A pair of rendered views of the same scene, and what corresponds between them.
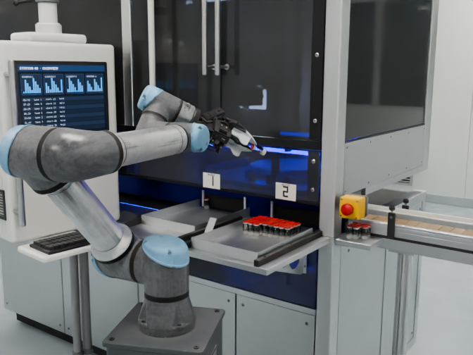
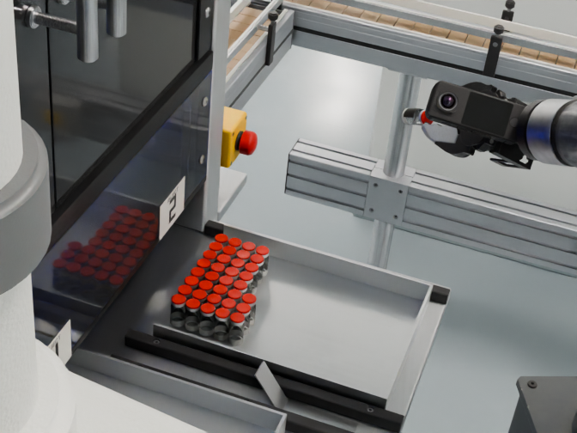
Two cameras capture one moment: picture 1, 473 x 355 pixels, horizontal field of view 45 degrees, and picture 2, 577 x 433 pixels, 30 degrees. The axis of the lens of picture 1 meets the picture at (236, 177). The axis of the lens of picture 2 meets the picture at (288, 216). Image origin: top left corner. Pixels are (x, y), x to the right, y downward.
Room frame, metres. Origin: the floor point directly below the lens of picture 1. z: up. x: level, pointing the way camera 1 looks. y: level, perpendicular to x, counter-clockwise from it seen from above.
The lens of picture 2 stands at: (2.29, 1.04, 1.93)
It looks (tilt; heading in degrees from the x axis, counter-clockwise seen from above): 36 degrees down; 250
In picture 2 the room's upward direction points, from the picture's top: 6 degrees clockwise
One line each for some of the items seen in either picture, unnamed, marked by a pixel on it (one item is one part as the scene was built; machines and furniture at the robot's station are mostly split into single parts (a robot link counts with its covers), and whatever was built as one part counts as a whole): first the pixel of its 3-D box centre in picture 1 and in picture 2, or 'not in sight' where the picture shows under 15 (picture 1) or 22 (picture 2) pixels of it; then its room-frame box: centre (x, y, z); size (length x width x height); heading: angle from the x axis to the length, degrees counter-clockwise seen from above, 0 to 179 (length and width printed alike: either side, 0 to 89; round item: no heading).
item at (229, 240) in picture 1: (253, 237); (297, 313); (1.85, -0.06, 0.90); 0.34 x 0.26 x 0.04; 144
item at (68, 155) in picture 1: (138, 146); not in sight; (1.33, 0.23, 1.27); 0.49 x 0.11 x 0.12; 151
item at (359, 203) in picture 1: (352, 206); (219, 135); (1.89, -0.40, 1.00); 0.08 x 0.07 x 0.07; 144
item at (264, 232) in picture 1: (267, 229); (242, 291); (1.92, -0.11, 0.91); 0.18 x 0.02 x 0.05; 54
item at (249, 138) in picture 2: (347, 209); (245, 142); (1.85, -0.37, 1.00); 0.04 x 0.04 x 0.04; 54
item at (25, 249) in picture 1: (78, 239); not in sight; (2.16, 0.62, 0.79); 0.45 x 0.28 x 0.03; 138
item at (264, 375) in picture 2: (200, 230); (306, 399); (1.89, 0.12, 0.91); 0.14 x 0.03 x 0.06; 143
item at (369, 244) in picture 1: (360, 239); (196, 186); (1.92, -0.43, 0.87); 0.14 x 0.13 x 0.02; 144
